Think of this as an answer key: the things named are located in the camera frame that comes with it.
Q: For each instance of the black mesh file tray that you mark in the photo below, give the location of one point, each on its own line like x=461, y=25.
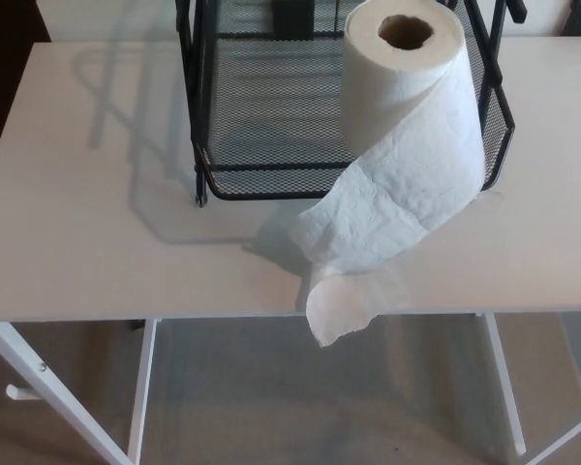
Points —
x=271, y=121

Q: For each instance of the dark wooden cabinet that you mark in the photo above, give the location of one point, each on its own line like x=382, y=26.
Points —
x=5, y=72

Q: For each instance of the white metal desk frame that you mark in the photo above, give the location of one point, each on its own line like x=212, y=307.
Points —
x=140, y=382

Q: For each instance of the black box behind tray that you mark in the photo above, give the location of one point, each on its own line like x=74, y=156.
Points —
x=294, y=18

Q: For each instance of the white toilet paper roll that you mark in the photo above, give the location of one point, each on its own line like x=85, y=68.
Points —
x=406, y=126

